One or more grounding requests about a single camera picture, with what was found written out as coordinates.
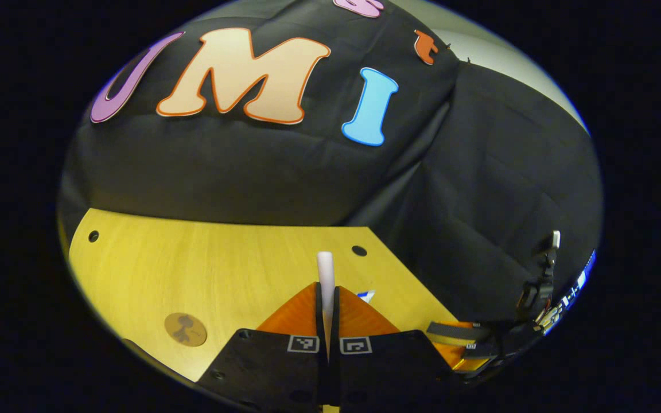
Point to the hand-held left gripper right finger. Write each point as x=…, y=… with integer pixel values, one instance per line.
x=336, y=321

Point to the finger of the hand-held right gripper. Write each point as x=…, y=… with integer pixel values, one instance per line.
x=457, y=331
x=477, y=351

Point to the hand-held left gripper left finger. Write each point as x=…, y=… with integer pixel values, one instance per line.
x=319, y=321

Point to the white and blue toothpaste tube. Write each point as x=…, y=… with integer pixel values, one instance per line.
x=367, y=296

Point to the white toothbrush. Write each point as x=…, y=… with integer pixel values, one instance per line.
x=325, y=269

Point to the round brown coaster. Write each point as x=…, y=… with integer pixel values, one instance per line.
x=185, y=329

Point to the black backdrop cloth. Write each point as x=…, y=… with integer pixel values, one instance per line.
x=284, y=172

